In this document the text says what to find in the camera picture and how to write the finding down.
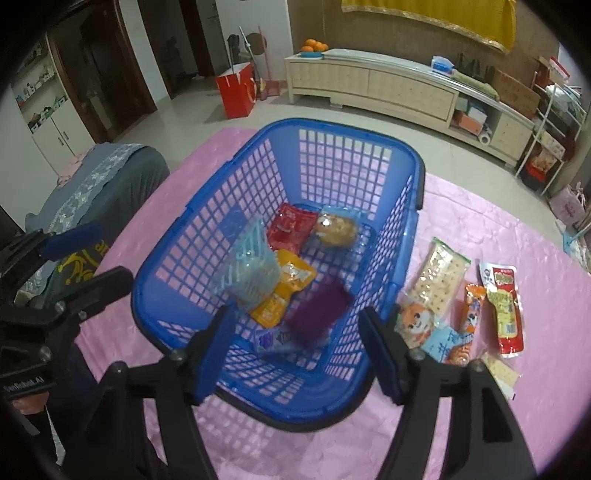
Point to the red yellow long snack packet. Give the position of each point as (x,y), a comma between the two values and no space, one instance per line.
(505,314)

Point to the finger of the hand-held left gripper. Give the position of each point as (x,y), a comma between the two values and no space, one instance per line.
(69,240)
(104,281)

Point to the white paper roll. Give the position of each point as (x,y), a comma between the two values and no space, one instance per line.
(485,137)

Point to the white cupboard with shelves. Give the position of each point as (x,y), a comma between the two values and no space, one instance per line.
(51,115)

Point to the heap of oranges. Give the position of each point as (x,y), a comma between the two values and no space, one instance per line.
(315,45)

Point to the blue plastic basket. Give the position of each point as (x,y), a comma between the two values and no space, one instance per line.
(286,413)

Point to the dark wooden door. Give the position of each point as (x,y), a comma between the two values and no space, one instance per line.
(101,74)

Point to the black router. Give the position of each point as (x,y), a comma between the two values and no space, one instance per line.
(473,64)

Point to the cream TV cabinet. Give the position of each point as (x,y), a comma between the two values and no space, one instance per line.
(392,92)

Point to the orange box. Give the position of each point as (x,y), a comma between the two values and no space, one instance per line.
(466,122)

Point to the white metal shelf rack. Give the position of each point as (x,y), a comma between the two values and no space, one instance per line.
(549,138)

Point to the red white box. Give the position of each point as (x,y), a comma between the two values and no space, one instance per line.
(554,69)

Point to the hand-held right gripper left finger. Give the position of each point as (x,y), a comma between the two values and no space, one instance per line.
(217,353)

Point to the blue tissue box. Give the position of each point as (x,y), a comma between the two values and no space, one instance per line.
(442,65)

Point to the black white folded stand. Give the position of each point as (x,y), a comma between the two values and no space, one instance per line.
(240,46)

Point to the pink quilted mattress cover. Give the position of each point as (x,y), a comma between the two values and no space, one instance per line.
(531,415)

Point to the pink bag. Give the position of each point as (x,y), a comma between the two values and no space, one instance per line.
(569,205)

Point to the white lace cover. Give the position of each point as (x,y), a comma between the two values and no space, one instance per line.
(92,184)

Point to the red paper bag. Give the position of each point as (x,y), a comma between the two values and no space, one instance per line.
(236,92)

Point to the green-edged cracker packet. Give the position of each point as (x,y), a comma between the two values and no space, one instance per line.
(438,274)

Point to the orange cartoon snack packet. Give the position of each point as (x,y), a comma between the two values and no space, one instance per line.
(415,323)

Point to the cardboard box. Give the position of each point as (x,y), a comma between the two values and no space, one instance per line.
(515,92)

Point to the grey patterned cushion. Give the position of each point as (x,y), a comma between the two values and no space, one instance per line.
(138,180)

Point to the clear light blue snack packet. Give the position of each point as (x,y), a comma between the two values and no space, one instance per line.
(251,272)

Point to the blue purple snack packet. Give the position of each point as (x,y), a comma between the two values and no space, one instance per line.
(274,341)

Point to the person's left hand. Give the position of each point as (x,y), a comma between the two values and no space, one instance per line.
(28,408)

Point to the bun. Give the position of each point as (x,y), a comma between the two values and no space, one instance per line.
(334,228)

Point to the pink cloth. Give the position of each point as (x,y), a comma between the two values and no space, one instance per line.
(71,170)

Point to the red dustpan with broom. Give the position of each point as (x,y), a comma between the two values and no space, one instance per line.
(268,85)

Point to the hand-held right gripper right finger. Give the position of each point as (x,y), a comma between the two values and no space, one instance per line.
(383,357)

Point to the blue plate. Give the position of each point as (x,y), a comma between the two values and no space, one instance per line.
(311,54)

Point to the green cushion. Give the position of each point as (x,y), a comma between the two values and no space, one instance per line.
(475,85)

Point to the small cracker packet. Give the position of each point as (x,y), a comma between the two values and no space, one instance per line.
(501,373)

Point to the mop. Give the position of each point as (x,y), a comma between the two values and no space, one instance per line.
(575,242)

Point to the orange sausage packet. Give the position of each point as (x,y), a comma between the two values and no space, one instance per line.
(473,307)

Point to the yellow cloth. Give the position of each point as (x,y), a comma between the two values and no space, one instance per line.
(438,14)

